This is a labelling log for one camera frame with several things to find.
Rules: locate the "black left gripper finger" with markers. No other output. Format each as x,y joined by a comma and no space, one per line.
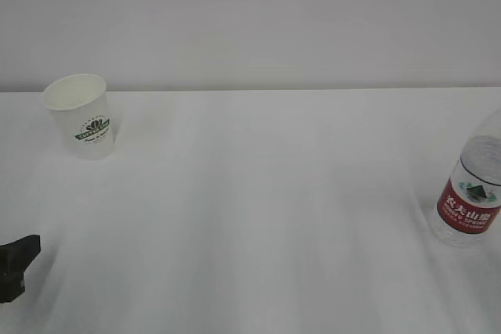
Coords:
16,257

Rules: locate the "white paper cup green logo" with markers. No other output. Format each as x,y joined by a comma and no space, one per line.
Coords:
79,108

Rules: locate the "Nongfu Spring water bottle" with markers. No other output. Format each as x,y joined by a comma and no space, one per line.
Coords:
470,201

